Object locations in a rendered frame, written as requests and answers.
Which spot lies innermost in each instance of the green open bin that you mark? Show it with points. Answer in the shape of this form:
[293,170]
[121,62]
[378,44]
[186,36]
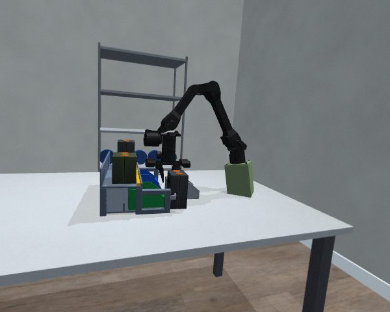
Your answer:
[148,201]

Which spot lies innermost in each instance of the grey bin rack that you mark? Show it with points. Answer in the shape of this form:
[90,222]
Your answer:
[112,199]

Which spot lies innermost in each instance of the dark green case with orange latches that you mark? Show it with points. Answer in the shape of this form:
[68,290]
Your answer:
[124,168]

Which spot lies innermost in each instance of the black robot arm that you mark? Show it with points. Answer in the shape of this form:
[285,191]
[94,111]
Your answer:
[212,93]

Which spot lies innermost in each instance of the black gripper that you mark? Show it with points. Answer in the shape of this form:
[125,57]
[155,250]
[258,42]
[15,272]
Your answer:
[167,158]

